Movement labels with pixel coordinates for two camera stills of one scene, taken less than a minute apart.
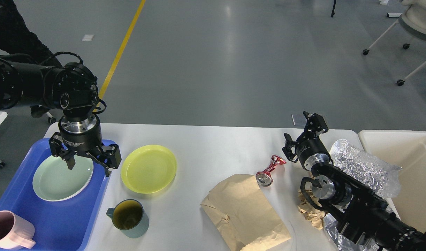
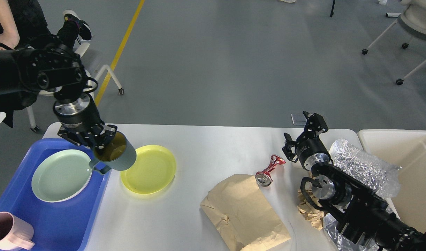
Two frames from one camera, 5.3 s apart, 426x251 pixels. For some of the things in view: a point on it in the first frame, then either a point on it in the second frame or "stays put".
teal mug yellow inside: x=129 y=216 -> x=119 y=154
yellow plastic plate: x=149 y=169 stays put
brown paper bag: x=244 y=213 stays put
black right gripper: x=310 y=152 stays put
